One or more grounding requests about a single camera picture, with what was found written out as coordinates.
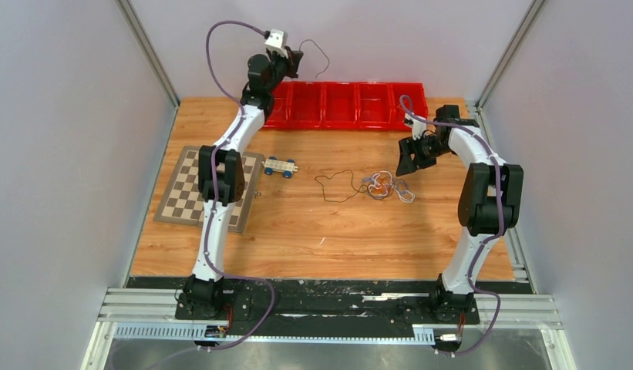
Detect right aluminium frame post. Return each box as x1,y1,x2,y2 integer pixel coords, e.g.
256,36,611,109
475,0,547,111

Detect checkered chessboard mat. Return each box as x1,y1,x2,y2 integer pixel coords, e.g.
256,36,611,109
153,146,265,234

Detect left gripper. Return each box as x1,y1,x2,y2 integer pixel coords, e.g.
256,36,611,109
267,47,305,96

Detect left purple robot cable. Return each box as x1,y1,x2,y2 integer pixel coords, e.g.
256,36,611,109
201,20,278,353

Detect blue wire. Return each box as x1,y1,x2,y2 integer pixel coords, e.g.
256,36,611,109
361,174,405,200

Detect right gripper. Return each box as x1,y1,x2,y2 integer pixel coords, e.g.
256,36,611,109
397,133,453,177

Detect white toy car blue wheels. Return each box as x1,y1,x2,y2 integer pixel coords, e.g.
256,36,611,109
262,156,298,179

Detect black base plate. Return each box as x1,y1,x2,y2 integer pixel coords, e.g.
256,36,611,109
126,276,534,339

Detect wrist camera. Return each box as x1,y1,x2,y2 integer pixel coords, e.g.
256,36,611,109
404,113,428,140
264,29,288,59

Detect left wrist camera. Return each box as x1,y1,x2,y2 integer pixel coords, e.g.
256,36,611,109
264,29,288,59

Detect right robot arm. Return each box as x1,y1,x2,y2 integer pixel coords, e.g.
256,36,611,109
396,105,524,322

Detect aluminium front rail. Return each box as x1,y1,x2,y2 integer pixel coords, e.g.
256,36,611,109
98,289,563,345

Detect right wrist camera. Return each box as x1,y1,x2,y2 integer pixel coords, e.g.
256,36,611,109
404,113,428,140

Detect left aluminium frame post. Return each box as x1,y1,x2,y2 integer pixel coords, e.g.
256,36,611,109
115,0,180,110

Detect aluminium frame post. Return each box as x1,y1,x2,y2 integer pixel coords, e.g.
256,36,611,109
115,0,180,110
475,0,547,111

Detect white wire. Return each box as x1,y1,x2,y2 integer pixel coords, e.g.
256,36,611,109
362,171,416,204

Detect red bin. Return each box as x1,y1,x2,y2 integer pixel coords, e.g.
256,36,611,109
389,82,429,131
323,82,357,130
358,82,391,131
264,82,292,130
288,82,324,130

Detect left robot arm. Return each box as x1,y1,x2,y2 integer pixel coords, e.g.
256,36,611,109
178,48,304,319

